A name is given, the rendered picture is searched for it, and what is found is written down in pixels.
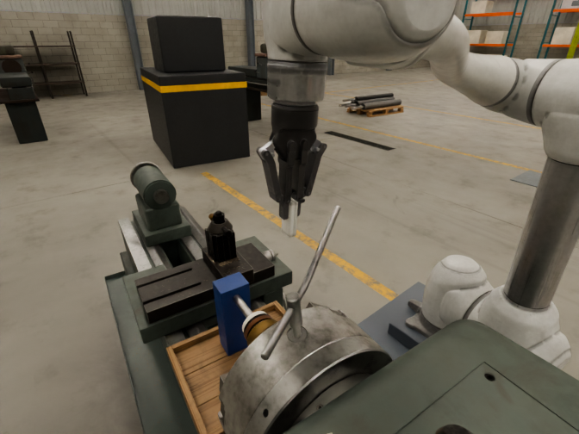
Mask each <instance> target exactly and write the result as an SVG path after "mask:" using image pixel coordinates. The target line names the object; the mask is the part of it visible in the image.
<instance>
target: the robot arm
mask: <svg viewBox="0 0 579 434"><path fill-rule="evenodd" d="M457 6H458V0H263V27H264V38H265V44H266V49H267V58H268V63H267V68H268V72H267V96H268V97H269V98H270V99H272V100H276V101H275V102H273V104H272V105H271V126H272V132H271V136H270V138H269V141H270V142H268V143H267V144H266V145H265V146H263V147H260V146H259V147H258V148H257V150H256V152H257V154H258V155H259V157H260V158H261V160H262V164H263V168H264V172H265V179H266V183H267V188H268V191H269V196H270V198H271V199H273V200H274V201H276V202H278V203H279V217H281V218H282V232H283V233H285V234H286V235H287V236H288V237H290V238H291V237H292V236H293V237H295V236H296V223H297V216H299V215H300V213H301V203H304V202H305V199H304V198H303V197H305V196H310V195H311V193H312V189H313V187H314V180H315V178H316V174H317V171H318V168H319V165H320V161H321V156H322V155H323V153H324V151H325V150H326V149H327V144H325V143H323V142H320V141H319V140H318V139H316V132H315V128H316V127H317V124H318V114H319V106H318V104H317V103H316V102H320V101H322V100H323V99H324V95H325V85H326V75H327V59H328V58H331V59H339V60H344V61H345V62H346V63H347V64H349V65H356V66H363V67H372V68H381V69H388V70H394V71H400V70H404V69H407V68H409V67H410V66H412V65H414V64H415V63H417V62H418V61H419V60H420V59H424V60H427V61H429V62H430V66H431V69H432V72H433V75H434V76H435V77H436V78H437V79H438V80H439V81H441V82H442V83H444V84H446V85H448V86H450V87H452V88H453V89H454V90H457V91H458V92H460V93H462V94H463V95H465V96H467V97H468V98H469V99H470V100H471V101H472V102H474V103H476V104H478V105H480V106H482V107H484V108H486V109H487V110H490V111H493V112H496V113H499V114H503V115H505V116H508V117H511V118H513V119H515V120H518V121H522V122H525V123H527V124H531V125H534V126H537V127H541V130H542V135H543V141H544V143H543V147H544V150H545V154H546V155H547V159H546V161H545V166H544V169H543V171H542V174H541V177H540V179H539V184H538V187H537V189H536V192H535V195H534V197H533V200H532V205H531V208H530V211H529V214H528V216H527V219H526V224H525V226H524V229H523V232H522V234H521V237H520V242H519V244H518V247H517V250H516V252H515V255H514V260H513V262H512V265H511V268H510V271H509V273H508V276H507V280H506V283H505V285H501V286H500V287H497V288H493V287H492V286H491V284H490V283H489V282H488V281H487V280H486V279H487V276H486V273H485V272H484V270H483V268H482V267H481V265H480V264H478V263H477V262H476V261H474V260H473V259H471V258H469V257H466V256H461V255H450V256H448V257H446V258H444V259H443V260H442V261H440V262H438V263H437V264H436V265H435V267H434V268H433V270H432V271H431V273H430V275H429V277H428V279H427V282H426V287H425V291H424V294H423V300H422V302H420V301H417V300H414V299H411V300H410V301H409V302H408V306H409V307H411V308H412V309H413V310H414V311H415V312H416V315H414V316H413V317H411V318H408V319H406V323H405V324H406V326H407V327H409V328H412V329H414V330H416V331H417V332H419V333H420V334H422V335H423V336H425V337H426V338H429V337H431V336H432V335H433V334H434V333H436V332H438V331H439V330H441V329H442V328H444V327H446V326H448V325H449V324H450V323H451V322H454V321H456V320H459V319H471V320H475V321H478V322H481V323H483V324H485V325H486V326H489V327H490V328H492V329H494V330H495V331H497V332H499V333H500V334H502V335H503V336H505V337H507V338H509V339H511V340H512V341H514V342H515V343H516V344H519V345H520V346H522V347H524V348H526V349H527V350H529V351H530V352H532V353H534V354H535V355H537V356H539V357H541V358H543V359H544V360H546V361H547V362H548V363H551V364H552V365H554V366H556V367H557V368H559V369H562V368H563V367H564V366H565V365H566V364H567V363H568V361H569V360H570V358H571V353H570V344H569V341H568V339H567V338H566V336H565V335H564V334H562V333H561V332H560V331H559V329H560V326H559V320H558V319H559V312H558V310H557V308H556V306H555V305H554V303H553V302H552V301H551V300H552V298H553V296H554V294H555V292H556V290H557V286H558V284H559V283H560V280H561V278H562V276H563V273H564V271H565V268H566V266H567V264H568V262H569V260H570V256H571V254H572V252H573V250H574V248H575V246H576V242H577V240H578V239H579V59H525V60H522V59H515V58H509V57H506V56H502V55H486V54H478V53H470V37H469V33H468V31H467V29H466V27H465V25H464V24H463V23H462V22H461V21H460V20H459V19H458V18H457V17H456V16H455V15H454V14H455V12H456V8H457ZM274 150H275V151H276V153H277V155H278V157H277V161H278V163H279V176H278V175H277V167H276V163H275V160H274V157H275V154H274Z"/></svg>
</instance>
